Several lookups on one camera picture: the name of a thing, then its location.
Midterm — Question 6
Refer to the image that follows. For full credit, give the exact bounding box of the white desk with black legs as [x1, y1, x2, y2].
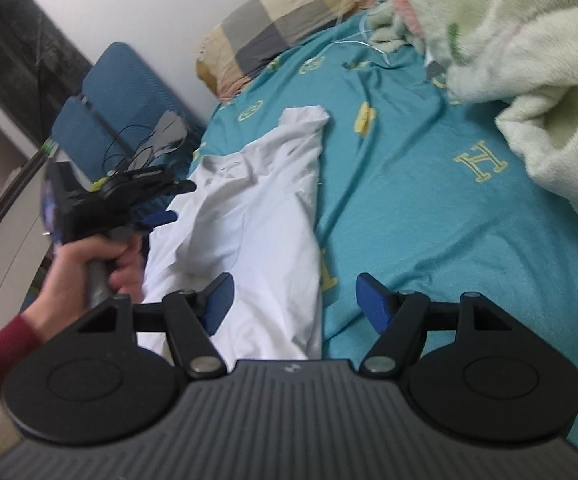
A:
[0, 152, 49, 329]

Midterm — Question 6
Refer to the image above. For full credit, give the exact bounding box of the black cable on chair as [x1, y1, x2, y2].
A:
[100, 123, 163, 176]

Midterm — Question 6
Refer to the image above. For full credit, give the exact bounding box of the checkered pillow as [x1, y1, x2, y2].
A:
[196, 0, 376, 102]

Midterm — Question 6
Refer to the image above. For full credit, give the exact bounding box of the left forearm red cuff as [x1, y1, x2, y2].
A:
[0, 311, 45, 466]

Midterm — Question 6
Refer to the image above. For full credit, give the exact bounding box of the green fleece blanket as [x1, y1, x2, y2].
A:
[390, 0, 578, 214]

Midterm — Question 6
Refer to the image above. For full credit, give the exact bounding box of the white t-shirt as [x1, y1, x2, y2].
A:
[142, 105, 329, 366]

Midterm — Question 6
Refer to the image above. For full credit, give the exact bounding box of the person's left hand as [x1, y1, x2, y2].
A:
[21, 234, 144, 342]

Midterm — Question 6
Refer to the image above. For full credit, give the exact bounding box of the white charging cable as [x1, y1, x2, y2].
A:
[303, 0, 395, 68]

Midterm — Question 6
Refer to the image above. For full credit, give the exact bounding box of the blue covered chair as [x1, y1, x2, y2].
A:
[82, 42, 204, 176]
[51, 96, 113, 181]

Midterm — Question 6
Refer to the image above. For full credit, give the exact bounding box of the teal patterned bed sheet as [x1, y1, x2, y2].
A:
[188, 8, 578, 453]

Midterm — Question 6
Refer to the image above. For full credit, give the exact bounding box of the grey cloth on chair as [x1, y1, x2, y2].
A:
[127, 110, 188, 170]

